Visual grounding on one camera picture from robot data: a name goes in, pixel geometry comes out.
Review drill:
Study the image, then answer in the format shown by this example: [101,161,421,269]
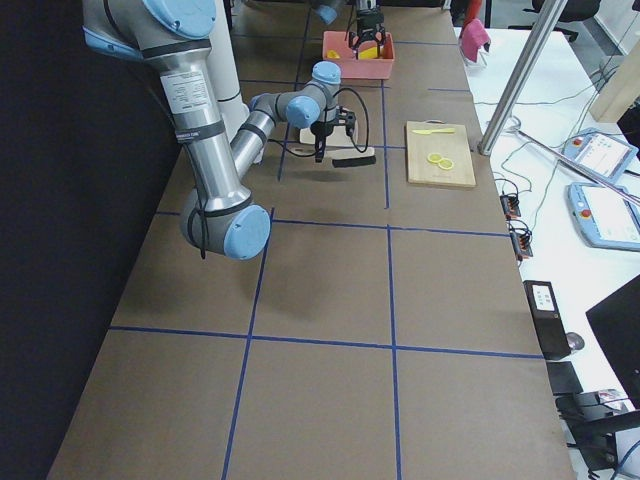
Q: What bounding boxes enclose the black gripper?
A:
[347,8,386,59]
[310,120,334,163]

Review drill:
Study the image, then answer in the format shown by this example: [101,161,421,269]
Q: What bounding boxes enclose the beige hand brush black bristles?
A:
[324,147,376,168]

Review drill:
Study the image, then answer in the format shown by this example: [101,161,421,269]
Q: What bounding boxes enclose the beige plastic dustpan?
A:
[299,126,353,148]

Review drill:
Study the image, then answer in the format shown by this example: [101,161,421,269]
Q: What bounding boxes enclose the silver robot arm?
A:
[309,0,387,59]
[82,1,341,260]

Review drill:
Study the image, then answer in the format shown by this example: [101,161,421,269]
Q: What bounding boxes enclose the pink plastic bin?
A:
[322,31,395,80]

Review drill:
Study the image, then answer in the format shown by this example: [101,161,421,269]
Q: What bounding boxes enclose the yellow toy corn cob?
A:
[358,46,383,60]

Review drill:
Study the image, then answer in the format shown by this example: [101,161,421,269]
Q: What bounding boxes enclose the red cloth on table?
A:
[459,19,491,64]

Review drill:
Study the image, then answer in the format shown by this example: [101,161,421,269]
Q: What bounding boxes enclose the toy lemon slice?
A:
[427,153,442,164]
[437,158,455,171]

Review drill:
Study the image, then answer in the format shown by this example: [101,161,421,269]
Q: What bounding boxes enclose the yellow plastic toy knife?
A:
[411,127,456,136]

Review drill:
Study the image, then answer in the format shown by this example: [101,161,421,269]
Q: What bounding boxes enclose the wooden cutting board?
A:
[405,121,476,188]

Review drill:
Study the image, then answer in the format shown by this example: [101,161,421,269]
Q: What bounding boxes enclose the silver metal pole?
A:
[478,0,567,156]

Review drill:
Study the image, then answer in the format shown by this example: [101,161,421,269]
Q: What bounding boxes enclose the orange black connector box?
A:
[500,193,521,220]
[509,227,533,261]

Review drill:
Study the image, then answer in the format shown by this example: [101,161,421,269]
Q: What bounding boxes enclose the white side table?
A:
[452,24,640,480]

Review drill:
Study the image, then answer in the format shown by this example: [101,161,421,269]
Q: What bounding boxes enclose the teach pendant far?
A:
[562,128,638,182]

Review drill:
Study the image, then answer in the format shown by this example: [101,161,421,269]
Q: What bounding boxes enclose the teach pendant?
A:
[566,182,639,252]
[562,128,638,182]

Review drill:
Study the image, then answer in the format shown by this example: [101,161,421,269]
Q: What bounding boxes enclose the black box with label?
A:
[523,280,571,360]

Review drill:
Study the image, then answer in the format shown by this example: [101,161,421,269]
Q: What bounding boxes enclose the teach pendant near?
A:
[566,182,639,252]

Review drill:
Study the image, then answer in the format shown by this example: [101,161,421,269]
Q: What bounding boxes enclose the black monitor corner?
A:
[586,281,639,409]

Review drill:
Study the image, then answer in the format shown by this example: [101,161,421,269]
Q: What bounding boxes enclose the black camera bracket wrist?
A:
[333,106,357,138]

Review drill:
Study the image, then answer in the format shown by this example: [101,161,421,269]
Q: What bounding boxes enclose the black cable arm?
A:
[269,87,371,159]

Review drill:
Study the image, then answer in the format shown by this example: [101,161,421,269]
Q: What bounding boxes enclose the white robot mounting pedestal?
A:
[212,0,266,166]

